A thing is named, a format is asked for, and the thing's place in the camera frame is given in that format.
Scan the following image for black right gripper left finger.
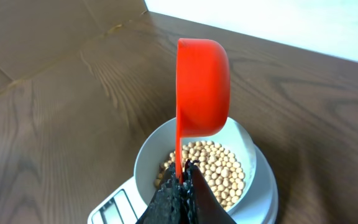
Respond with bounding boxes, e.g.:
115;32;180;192
136;163;181;224

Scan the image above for soybeans in bowl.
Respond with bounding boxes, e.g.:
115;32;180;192
154;140;246;212

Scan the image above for red plastic scoop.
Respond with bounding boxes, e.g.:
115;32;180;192
175;38;231;182

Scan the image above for white digital kitchen scale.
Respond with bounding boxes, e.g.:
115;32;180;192
87;146;278;224

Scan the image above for brown cardboard panel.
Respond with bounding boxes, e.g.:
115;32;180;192
0;0;147;91

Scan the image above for grey-green plastic bowl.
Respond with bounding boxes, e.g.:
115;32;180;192
134;118;257;206

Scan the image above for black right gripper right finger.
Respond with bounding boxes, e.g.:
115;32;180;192
181;161;236;224

